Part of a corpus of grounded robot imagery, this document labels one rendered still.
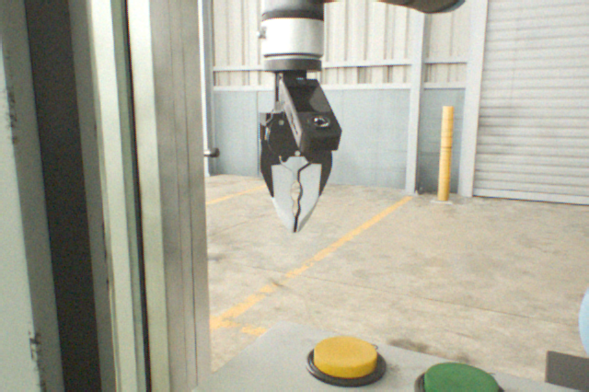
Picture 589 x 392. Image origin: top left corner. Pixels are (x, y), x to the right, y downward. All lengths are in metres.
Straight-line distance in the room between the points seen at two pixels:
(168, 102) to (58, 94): 0.10
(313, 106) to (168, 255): 0.30
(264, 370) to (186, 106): 0.17
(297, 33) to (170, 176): 0.33
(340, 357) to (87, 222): 0.17
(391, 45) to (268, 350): 5.99
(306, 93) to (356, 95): 5.73
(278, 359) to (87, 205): 0.17
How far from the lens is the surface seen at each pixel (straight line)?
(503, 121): 5.84
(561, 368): 0.71
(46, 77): 0.22
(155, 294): 0.32
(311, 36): 0.60
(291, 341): 0.36
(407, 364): 0.34
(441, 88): 6.04
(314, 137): 0.51
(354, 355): 0.32
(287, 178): 0.60
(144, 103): 0.30
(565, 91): 5.82
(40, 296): 0.22
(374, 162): 6.26
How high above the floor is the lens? 1.06
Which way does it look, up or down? 12 degrees down
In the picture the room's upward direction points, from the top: straight up
